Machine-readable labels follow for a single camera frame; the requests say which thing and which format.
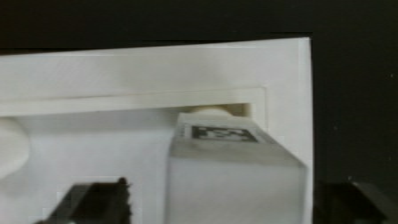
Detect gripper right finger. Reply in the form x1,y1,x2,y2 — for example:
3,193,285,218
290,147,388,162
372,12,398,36
315,182,398,224

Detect white square tabletop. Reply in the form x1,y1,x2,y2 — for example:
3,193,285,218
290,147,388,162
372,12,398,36
0,38,313,224

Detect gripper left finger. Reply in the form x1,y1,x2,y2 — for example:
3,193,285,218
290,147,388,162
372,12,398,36
34,177,134,224

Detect white leg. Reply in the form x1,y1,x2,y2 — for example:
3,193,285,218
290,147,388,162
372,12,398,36
166,107,308,224

